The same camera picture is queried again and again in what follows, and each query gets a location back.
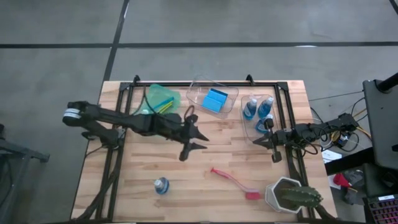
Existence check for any green cactus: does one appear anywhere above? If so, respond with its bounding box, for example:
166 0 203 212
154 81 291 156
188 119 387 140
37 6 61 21
276 185 324 209

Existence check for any white faceted planter pot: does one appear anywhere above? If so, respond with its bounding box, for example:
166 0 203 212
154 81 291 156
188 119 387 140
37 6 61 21
264 176 307 215

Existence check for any backlit computer keyboard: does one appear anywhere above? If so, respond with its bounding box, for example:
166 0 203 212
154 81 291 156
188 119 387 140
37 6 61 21
363 194 398 224

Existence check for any green translucent plastic bin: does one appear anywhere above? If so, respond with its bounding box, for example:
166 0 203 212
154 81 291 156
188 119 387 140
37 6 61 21
136 83 182 116

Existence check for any blue electronics box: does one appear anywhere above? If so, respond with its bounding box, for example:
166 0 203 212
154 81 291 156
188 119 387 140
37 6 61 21
334 132 355 149

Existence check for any black stand beam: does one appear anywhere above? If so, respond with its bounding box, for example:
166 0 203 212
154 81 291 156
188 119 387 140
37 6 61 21
325 147 377 175

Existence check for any red dish brush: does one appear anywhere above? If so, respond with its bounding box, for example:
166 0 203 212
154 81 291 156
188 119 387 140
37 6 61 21
210 167 262 200

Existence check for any grey cloth bundle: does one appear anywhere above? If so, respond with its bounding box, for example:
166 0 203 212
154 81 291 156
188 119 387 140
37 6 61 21
341 169 365 205

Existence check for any blue dish soap bottle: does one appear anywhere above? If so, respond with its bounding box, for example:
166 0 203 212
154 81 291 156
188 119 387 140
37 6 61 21
255 113 274 134
257 96 274 119
154 176 170 195
243 96 258 121

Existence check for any red cloth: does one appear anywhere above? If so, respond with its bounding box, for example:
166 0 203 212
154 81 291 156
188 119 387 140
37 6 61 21
333 173 352 189

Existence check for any white paper sheet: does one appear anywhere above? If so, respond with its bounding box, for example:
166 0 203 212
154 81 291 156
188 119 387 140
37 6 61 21
322 148 343 164

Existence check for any yellow cable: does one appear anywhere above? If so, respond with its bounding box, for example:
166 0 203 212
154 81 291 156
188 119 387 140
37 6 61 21
331 107 373 142

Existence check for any thin black floor cable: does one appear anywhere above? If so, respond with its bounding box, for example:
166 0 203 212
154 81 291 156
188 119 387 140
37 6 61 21
308 91 364 102

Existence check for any clear plastic bin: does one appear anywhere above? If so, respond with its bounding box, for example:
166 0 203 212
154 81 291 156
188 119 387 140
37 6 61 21
241 94 282 144
185 77 239 120

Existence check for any black aluminium table frame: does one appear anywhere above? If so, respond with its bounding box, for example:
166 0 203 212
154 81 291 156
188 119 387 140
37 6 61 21
70 73 338 224

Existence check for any grey metal stand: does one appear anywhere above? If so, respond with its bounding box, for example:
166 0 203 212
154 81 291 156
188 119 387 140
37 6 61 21
0 123 50 224

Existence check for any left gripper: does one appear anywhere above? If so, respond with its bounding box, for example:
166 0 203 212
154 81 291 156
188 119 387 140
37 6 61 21
169 113 210 162

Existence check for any grey metal cabinet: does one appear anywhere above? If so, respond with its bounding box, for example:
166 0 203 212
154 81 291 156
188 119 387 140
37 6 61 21
363 79 398 170

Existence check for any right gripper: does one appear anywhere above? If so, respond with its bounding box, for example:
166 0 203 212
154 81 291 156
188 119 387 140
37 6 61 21
252 117 295 164

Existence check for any black pole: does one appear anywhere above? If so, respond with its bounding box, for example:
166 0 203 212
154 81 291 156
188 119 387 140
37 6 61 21
377 73 398 93

